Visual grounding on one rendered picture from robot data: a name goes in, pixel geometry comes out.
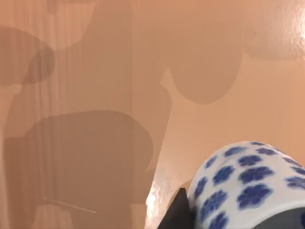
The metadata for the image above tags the salmon-coloured box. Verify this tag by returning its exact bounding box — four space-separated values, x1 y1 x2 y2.
0 0 305 229

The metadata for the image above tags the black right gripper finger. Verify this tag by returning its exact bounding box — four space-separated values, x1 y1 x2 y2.
159 187 193 229

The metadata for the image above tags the white cup with blue flowers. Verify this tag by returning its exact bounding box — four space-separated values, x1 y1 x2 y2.
186 141 305 229

